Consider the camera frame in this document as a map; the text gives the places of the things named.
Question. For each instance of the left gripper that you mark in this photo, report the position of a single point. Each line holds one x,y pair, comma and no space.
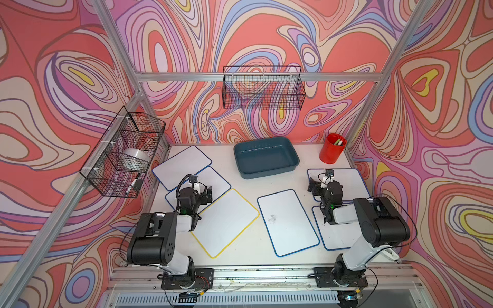
202,197

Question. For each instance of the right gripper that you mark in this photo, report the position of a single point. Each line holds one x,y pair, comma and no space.
316,185

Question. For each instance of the blue whiteboard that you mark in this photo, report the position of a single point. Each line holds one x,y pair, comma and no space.
211,178
335,237
352,182
189,161

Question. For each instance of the yellow-framed whiteboard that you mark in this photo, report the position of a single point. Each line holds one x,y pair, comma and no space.
223,222

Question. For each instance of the smudged blue-framed whiteboard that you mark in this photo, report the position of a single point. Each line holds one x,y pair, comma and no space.
287,223

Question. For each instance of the teal plastic storage box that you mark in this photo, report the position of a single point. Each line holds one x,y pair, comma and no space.
265,157

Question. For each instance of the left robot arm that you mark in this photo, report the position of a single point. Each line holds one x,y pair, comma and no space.
153,242

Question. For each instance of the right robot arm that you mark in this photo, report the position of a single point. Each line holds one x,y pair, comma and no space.
366,226

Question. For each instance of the red plastic cup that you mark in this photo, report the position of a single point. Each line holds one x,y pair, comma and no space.
330,153

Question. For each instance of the silver tape roll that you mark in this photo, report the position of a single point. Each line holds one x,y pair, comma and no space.
134,159

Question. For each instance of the white clip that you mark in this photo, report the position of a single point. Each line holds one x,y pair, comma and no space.
390,254

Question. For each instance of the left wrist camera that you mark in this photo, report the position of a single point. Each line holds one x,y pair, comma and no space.
194,182

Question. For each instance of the marker in wire basket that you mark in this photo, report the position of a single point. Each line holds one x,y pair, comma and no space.
134,187

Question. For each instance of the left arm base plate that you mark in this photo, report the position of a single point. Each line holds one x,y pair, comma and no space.
193,280

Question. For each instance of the left wire basket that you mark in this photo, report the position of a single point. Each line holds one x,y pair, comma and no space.
127,130

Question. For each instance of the wire basket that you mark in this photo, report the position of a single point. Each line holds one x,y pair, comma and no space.
127,130
263,87

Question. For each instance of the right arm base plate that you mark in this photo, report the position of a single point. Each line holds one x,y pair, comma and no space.
330,277

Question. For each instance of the back wire basket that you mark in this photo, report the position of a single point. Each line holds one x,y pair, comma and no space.
263,87

